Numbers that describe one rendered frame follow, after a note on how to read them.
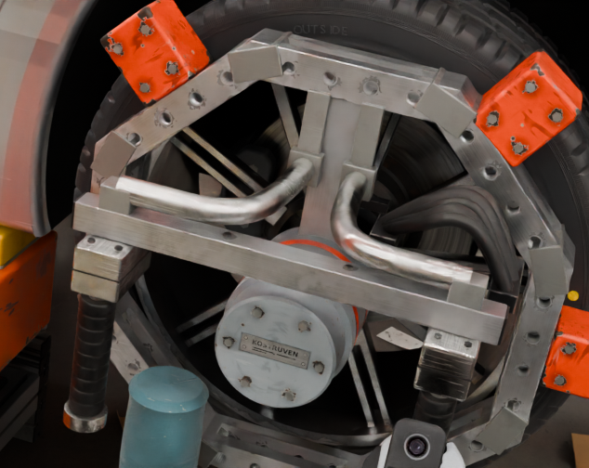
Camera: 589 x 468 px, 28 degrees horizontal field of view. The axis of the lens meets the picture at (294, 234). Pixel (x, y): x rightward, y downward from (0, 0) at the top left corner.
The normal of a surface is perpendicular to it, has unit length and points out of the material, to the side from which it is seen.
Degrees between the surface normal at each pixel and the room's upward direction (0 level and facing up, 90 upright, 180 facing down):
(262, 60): 90
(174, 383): 0
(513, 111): 90
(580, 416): 0
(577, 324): 0
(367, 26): 90
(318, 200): 90
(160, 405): 45
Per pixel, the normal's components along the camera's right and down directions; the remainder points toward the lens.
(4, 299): 0.95, 0.26
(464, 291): -0.25, 0.37
